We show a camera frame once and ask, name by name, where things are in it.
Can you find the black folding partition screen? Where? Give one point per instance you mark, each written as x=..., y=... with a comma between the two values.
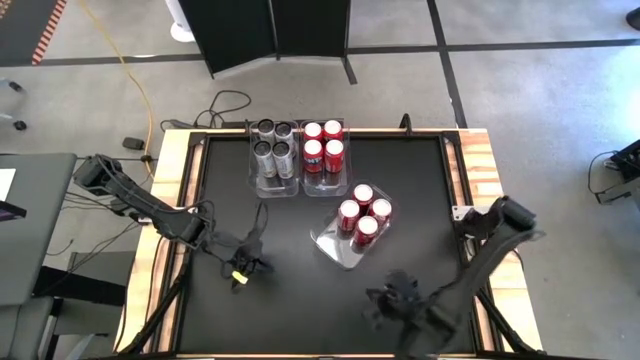
x=250, y=30

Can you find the silver mounting plate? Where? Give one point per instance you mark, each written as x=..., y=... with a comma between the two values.
x=460, y=212

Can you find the grey side table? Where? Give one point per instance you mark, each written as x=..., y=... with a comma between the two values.
x=40, y=225

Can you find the black floor equipment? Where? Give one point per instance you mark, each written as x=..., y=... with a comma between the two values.
x=625, y=170

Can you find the clear plastic bin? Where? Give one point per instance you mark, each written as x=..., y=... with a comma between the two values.
x=274, y=189
x=335, y=247
x=325, y=186

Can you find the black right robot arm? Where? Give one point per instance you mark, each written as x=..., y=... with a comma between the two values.
x=475, y=275

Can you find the dark tablet device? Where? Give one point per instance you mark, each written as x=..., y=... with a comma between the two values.
x=10, y=210

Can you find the black chair castor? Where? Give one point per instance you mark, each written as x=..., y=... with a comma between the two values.
x=15, y=86
x=20, y=125

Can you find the black floor tape strip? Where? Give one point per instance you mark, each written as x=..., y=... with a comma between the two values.
x=450, y=85
x=500, y=47

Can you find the white Celsius energy can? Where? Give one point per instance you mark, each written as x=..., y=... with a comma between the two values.
x=264, y=157
x=284, y=132
x=266, y=129
x=283, y=159

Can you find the black mat orange striped edge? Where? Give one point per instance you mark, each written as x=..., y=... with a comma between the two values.
x=20, y=30

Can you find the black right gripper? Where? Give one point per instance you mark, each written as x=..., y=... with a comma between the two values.
x=407, y=300

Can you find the black frame strut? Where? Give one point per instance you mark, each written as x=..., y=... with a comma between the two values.
x=500, y=320
x=160, y=310

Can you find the black power adapter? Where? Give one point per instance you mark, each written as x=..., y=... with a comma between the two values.
x=134, y=143

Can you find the white paper sheet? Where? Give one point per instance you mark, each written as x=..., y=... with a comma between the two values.
x=6, y=185

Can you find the red cola can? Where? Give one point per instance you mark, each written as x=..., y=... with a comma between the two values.
x=381, y=210
x=363, y=195
x=366, y=230
x=348, y=215

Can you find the black table clamp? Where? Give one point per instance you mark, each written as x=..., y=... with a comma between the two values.
x=247, y=126
x=406, y=125

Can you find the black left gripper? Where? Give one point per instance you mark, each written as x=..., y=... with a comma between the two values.
x=246, y=257

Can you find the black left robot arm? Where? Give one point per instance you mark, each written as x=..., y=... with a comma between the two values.
x=150, y=212

